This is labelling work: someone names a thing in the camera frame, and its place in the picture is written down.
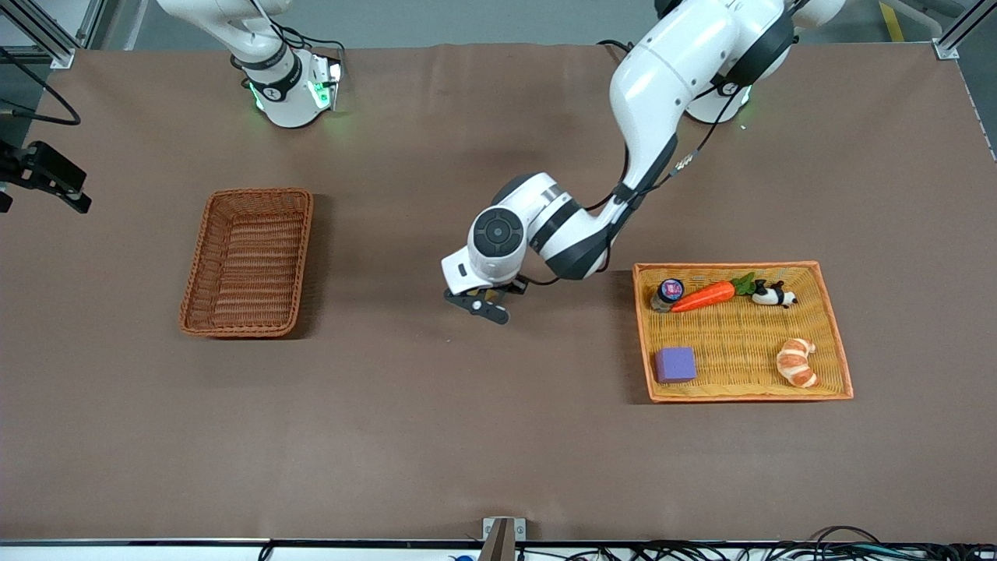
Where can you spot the metal bracket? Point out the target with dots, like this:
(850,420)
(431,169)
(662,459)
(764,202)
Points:
(502,538)

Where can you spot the brown wicker basket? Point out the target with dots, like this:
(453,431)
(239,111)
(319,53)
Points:
(257,304)

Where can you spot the orange wicker tray basket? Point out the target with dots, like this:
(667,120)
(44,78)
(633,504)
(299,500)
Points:
(740,343)

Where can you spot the metal arm base connector box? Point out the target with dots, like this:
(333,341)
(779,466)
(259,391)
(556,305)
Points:
(325,82)

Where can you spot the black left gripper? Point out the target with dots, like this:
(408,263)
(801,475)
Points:
(515,286)

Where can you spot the small jar pink lid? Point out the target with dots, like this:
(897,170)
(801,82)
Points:
(670,291)

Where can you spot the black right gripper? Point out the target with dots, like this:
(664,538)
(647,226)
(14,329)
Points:
(17,171)

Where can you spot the toy croissant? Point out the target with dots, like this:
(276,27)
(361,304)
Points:
(794,362)

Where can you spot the orange toy carrot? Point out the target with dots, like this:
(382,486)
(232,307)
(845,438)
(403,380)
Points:
(705,296)

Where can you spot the purple cube block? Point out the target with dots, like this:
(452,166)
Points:
(674,365)

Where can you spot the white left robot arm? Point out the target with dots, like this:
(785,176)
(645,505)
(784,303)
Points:
(670,70)

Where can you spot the black white panda toy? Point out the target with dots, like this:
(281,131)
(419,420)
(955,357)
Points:
(769,295)

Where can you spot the brown table cover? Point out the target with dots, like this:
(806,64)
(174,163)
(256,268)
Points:
(467,428)

